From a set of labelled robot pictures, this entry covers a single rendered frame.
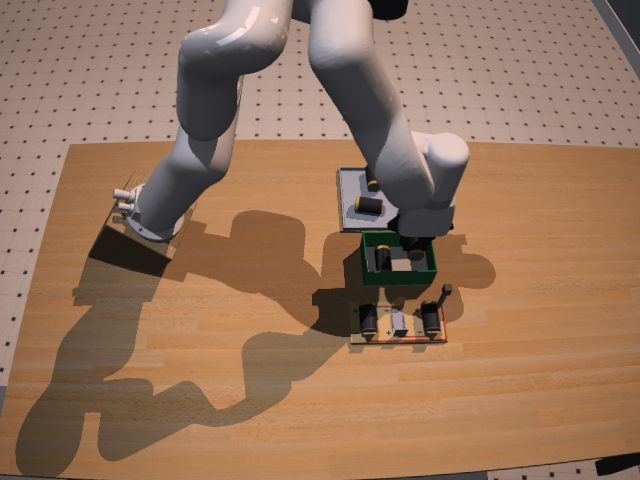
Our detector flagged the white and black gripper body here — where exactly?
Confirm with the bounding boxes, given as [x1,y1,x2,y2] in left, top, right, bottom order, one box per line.
[396,196,456,237]

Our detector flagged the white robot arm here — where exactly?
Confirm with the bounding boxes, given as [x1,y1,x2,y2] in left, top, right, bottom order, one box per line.
[112,0,470,241]

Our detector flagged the green open-top box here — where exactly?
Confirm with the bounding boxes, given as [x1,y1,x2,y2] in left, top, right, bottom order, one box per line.
[360,232,438,286]

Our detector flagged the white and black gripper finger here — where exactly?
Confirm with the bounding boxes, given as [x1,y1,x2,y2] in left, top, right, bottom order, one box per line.
[387,214,410,251]
[421,222,454,251]

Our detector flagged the black and orange battery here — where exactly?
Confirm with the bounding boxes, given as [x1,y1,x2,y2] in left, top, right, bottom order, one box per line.
[407,237,424,261]
[365,165,380,192]
[354,196,383,214]
[359,301,378,334]
[374,245,392,271]
[421,300,441,333]

